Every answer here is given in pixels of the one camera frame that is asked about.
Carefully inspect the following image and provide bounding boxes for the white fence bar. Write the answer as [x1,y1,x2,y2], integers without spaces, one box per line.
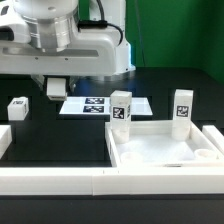
[0,167,224,196]
[0,125,12,159]
[202,125,224,155]

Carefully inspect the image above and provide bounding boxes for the white square tabletop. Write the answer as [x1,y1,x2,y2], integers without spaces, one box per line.
[105,120,224,168]

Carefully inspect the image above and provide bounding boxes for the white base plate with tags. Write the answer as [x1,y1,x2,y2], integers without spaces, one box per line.
[60,97,153,116]

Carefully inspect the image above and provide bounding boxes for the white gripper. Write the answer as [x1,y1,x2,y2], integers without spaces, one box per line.
[0,1,126,92]

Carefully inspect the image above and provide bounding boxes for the white front fence bar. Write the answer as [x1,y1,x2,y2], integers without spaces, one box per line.
[0,167,224,196]

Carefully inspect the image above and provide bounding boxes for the white right fence bar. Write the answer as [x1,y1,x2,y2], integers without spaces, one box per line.
[202,125,224,155]

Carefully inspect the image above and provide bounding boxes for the white left fence bar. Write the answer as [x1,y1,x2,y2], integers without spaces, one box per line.
[0,125,12,159]

